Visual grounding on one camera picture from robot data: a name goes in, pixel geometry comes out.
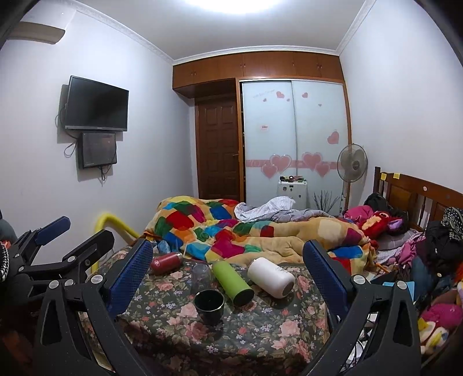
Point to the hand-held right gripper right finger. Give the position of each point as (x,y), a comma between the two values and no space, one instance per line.
(325,279)

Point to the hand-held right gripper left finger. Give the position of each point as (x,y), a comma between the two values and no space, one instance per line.
(131,274)

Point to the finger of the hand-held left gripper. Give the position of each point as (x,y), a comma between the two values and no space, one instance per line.
(94,241)
(54,227)

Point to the clear glass cup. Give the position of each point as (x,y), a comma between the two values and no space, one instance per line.
(201,276)

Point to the dark green cup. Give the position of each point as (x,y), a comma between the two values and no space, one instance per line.
(209,311)

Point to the red bottle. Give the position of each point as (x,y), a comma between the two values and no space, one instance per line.
(166,263)

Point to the white bottle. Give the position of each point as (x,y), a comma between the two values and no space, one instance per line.
(269,275)

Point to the blue box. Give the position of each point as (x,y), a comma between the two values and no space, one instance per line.
(399,289)

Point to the red plush toy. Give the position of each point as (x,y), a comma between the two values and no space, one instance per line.
(376,222)

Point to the dried twigs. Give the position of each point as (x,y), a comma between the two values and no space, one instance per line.
(325,200)

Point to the small black monitor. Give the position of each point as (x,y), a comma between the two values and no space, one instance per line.
(97,150)

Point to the grey white sheet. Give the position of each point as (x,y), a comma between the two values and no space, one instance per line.
(267,210)

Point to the floral table cloth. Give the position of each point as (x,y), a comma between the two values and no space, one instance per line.
(253,332)

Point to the white appliance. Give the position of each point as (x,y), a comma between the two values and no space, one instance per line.
(293,195)

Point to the pink clothes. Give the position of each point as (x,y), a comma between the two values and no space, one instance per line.
(410,249)

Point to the black bag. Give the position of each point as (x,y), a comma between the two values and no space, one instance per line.
(378,202)

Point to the green bottle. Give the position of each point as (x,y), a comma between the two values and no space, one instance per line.
(231,282)

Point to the colourful patchwork blanket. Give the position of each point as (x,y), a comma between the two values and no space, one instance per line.
(224,231)

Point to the standing fan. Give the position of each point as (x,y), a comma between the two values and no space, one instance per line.
(352,161)

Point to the pink plush toy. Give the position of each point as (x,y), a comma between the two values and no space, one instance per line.
(443,314)

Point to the wooden headboard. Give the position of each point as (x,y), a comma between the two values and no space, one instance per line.
(416,195)

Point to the pile of dark clothes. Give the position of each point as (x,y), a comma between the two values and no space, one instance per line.
(443,238)

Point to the brown wooden door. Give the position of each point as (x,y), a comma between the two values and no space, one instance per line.
(219,152)

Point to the wardrobe with heart stickers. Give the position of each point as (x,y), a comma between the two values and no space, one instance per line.
(289,126)

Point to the yellow rail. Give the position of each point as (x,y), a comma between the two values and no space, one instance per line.
(115,222)

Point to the black wall television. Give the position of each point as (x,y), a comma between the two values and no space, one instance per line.
(96,104)

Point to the wall air conditioner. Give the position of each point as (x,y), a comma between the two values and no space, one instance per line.
(38,31)

